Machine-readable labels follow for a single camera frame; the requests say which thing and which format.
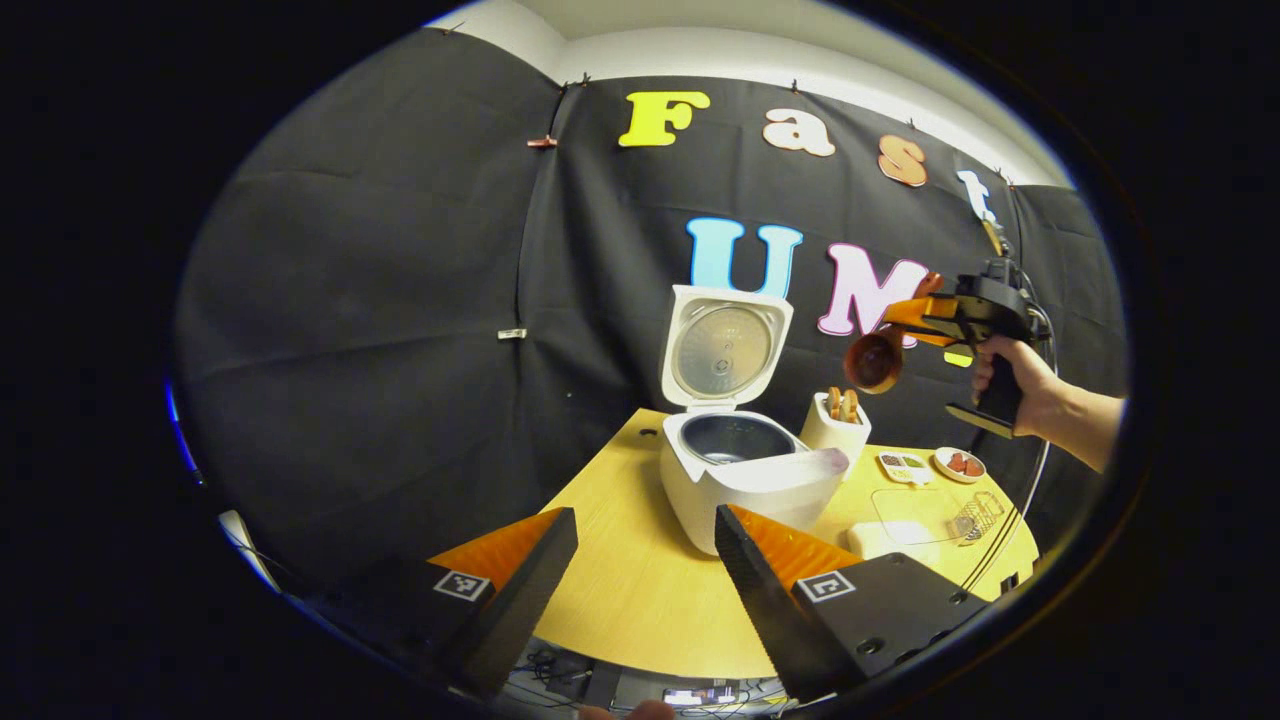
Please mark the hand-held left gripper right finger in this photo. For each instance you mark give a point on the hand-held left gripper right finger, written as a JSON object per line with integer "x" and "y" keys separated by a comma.
{"x": 770, "y": 620}

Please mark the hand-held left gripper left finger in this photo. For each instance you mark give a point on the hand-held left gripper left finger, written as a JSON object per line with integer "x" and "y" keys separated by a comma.
{"x": 520, "y": 610}

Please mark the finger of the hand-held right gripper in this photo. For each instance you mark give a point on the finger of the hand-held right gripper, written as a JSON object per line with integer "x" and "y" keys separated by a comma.
{"x": 930, "y": 285}
{"x": 925, "y": 318}

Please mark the brown wooden spoon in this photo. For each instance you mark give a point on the brown wooden spoon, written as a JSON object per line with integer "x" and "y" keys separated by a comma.
{"x": 873, "y": 360}

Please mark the white rice cooker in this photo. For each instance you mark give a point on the white rice cooker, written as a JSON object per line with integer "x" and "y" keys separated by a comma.
{"x": 760, "y": 500}

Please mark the clear rice container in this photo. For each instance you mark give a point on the clear rice container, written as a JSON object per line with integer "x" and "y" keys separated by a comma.
{"x": 920, "y": 505}

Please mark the toast bread slice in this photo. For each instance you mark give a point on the toast bread slice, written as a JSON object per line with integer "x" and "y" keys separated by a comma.
{"x": 834, "y": 404}
{"x": 851, "y": 406}

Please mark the red heart-shaped piece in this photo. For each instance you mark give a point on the red heart-shaped piece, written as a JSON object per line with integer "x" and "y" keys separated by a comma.
{"x": 973, "y": 467}
{"x": 957, "y": 463}

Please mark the white divided grain dish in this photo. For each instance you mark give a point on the white divided grain dish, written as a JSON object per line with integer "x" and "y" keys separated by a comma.
{"x": 905, "y": 470}

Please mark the white toaster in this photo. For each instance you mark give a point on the white toaster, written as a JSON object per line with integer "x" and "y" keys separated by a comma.
{"x": 835, "y": 445}

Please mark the white oval plate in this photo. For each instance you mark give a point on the white oval plate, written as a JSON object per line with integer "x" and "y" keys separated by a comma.
{"x": 945, "y": 475}

